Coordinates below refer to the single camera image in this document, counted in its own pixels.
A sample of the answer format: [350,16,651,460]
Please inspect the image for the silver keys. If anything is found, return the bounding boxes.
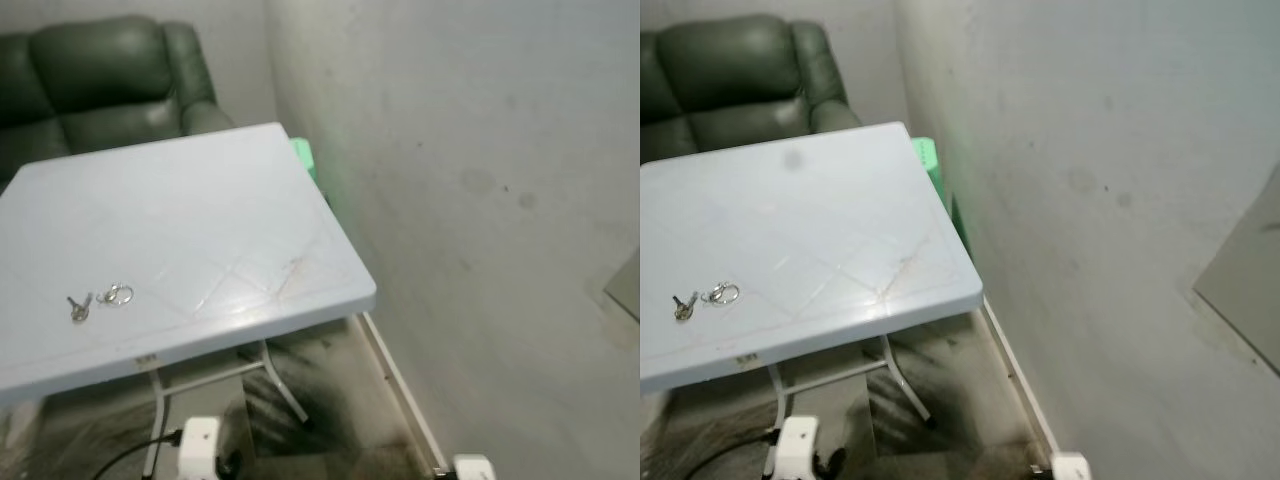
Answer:
[67,283,135,324]
[671,281,742,323]

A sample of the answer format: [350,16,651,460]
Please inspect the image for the white baseboard strip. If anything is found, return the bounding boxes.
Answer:
[979,300,1062,467]
[357,312,449,474]

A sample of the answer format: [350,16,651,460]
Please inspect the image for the white plastic folding table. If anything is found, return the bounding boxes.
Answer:
[640,122,985,480]
[0,122,378,480]

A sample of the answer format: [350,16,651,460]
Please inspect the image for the mint green plastic object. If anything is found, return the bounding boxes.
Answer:
[911,137,963,237]
[289,137,322,187]

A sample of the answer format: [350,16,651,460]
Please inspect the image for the dark green leather armchair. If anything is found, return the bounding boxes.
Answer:
[640,13,864,167]
[0,15,237,187]

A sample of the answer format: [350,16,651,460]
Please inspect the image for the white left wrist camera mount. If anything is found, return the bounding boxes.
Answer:
[777,415,822,480]
[177,416,222,480]

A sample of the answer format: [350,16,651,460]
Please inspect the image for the white metal table leg frame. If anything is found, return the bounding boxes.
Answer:
[143,340,312,479]
[763,335,937,479]

